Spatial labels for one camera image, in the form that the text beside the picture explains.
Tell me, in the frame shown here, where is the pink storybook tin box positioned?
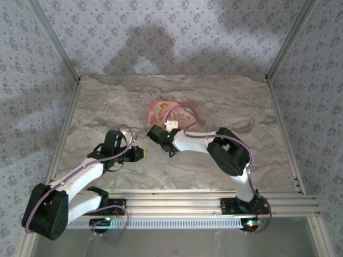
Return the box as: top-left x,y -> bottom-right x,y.
146,100 -> 200,134

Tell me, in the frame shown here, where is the black controller board with LED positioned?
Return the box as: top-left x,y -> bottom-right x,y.
240,217 -> 263,230
89,217 -> 113,229

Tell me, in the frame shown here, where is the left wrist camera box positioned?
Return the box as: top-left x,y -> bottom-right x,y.
121,130 -> 138,147

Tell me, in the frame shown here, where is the aluminium side rail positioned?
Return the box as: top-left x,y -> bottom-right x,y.
47,77 -> 83,185
265,76 -> 307,195

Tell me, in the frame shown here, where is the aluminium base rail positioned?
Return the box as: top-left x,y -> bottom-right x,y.
101,189 -> 322,218

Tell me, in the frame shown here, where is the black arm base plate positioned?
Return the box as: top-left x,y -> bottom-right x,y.
219,197 -> 270,215
88,198 -> 126,216

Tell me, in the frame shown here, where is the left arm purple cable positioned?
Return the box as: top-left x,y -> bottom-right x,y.
21,124 -> 136,238

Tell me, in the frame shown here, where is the slotted grey cable duct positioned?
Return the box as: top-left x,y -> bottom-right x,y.
65,217 -> 251,230

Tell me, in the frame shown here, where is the aluminium corner post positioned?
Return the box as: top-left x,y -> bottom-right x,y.
264,0 -> 319,81
26,0 -> 81,82

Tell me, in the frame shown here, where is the aluminium frame leg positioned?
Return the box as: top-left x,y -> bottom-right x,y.
307,216 -> 335,257
18,232 -> 35,257

